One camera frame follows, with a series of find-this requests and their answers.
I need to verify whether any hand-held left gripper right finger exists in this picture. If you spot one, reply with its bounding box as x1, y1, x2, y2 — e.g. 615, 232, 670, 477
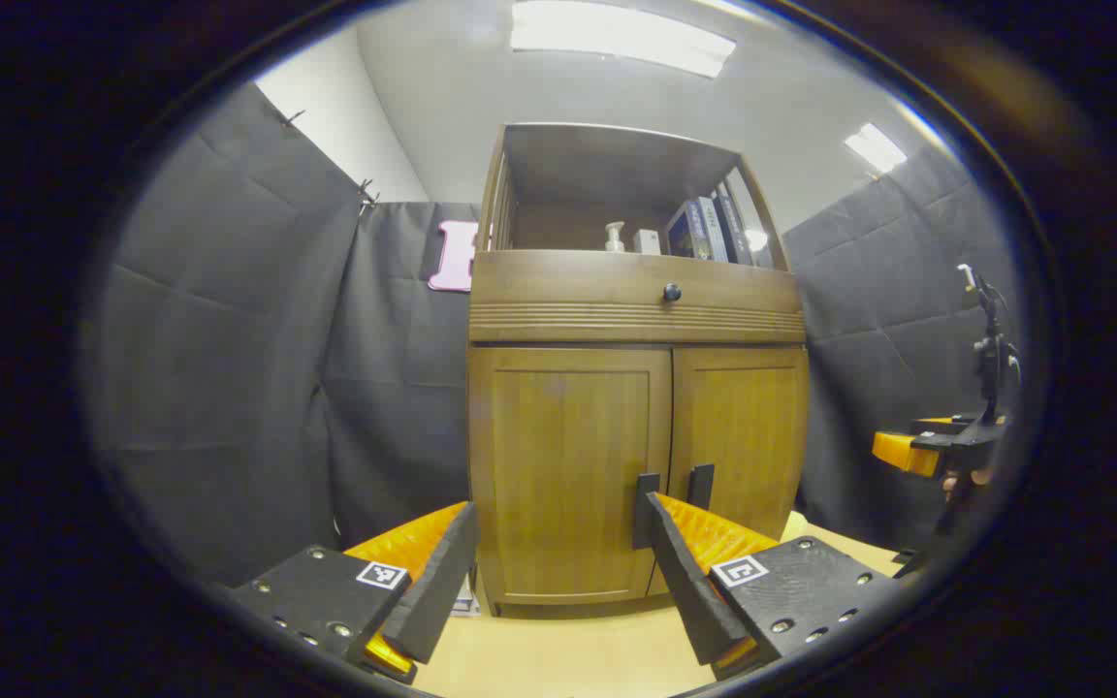
646, 492, 894, 680

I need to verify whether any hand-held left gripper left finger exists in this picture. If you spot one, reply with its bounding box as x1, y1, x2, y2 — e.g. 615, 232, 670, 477
229, 501, 479, 684

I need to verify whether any wooden shoe cabinet door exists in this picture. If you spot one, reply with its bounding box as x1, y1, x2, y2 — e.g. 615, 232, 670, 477
651, 347, 810, 597
469, 347, 673, 607

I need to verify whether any wooden double-door shoe cabinet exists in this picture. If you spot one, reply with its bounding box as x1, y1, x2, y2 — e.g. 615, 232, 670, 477
466, 122, 810, 619

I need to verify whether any small ceiling light panel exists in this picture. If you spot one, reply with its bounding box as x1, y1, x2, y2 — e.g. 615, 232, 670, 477
845, 123, 909, 175

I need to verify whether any wooden drawer with black knob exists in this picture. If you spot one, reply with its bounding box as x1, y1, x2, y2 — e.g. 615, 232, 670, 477
469, 250, 807, 345

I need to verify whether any large ceiling light panel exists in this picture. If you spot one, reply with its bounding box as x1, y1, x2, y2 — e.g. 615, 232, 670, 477
510, 0, 737, 79

